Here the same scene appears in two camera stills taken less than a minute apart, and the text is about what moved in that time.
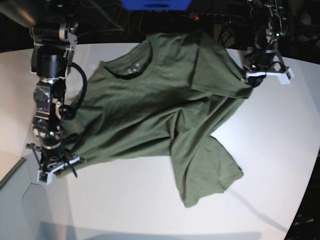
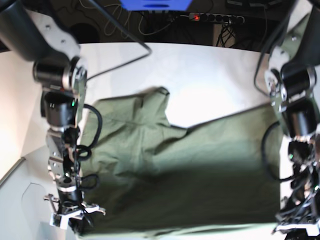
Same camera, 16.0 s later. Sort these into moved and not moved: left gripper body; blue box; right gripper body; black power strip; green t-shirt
Moved: left gripper body; right gripper body; green t-shirt
Not moved: blue box; black power strip
